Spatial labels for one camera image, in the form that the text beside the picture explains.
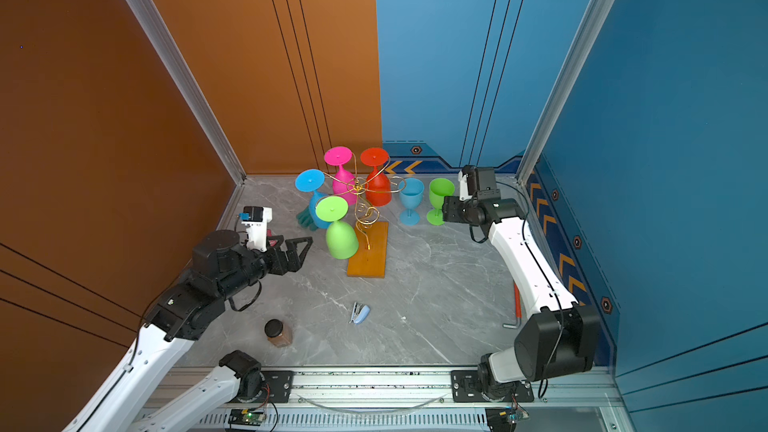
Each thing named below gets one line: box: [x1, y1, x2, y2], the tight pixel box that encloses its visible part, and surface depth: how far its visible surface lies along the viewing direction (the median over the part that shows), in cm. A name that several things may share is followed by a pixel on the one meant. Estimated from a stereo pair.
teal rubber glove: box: [296, 206, 319, 232], surface depth 107 cm
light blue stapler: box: [348, 302, 370, 325], surface depth 85 cm
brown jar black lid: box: [264, 318, 293, 348], surface depth 75 cm
